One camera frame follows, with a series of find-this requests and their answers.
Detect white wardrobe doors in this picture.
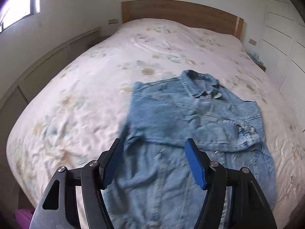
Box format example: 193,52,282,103
258,0,304,128

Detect small items on nightstand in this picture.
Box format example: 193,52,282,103
250,53,261,62

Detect left wall switch plate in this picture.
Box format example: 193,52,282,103
108,19,118,25

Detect magenta plastic object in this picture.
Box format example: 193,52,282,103
15,209,35,229

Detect wooden headboard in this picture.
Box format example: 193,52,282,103
121,0,243,39

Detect bright window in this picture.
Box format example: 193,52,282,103
1,0,41,33

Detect wall switch plate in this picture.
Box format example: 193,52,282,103
249,38,257,46
108,19,118,25

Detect blue denim jacket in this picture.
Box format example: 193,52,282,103
103,70,277,228

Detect right wall switch plate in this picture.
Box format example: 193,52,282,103
249,38,257,46

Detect wooden nightstand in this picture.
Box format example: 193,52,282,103
248,54,266,72

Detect floral pink bed cover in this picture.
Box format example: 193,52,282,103
7,19,304,228

